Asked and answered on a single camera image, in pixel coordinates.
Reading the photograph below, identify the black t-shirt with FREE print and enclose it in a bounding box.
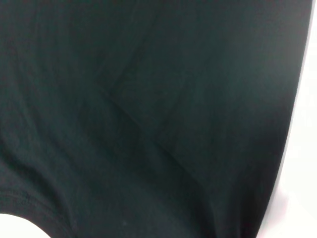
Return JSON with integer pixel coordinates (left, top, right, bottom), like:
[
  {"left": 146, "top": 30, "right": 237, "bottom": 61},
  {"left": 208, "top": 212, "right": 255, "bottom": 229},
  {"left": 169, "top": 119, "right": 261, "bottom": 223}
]
[{"left": 0, "top": 0, "right": 313, "bottom": 238}]

